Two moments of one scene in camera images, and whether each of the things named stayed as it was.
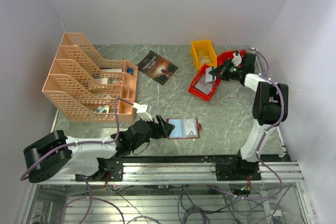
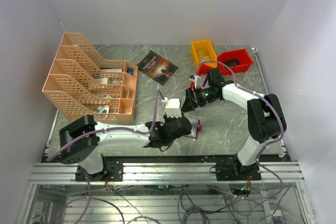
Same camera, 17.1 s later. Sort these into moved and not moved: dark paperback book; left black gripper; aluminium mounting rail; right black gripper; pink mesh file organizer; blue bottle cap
Moved: right black gripper; left black gripper
Not moved: aluminium mounting rail; dark paperback book; blue bottle cap; pink mesh file organizer
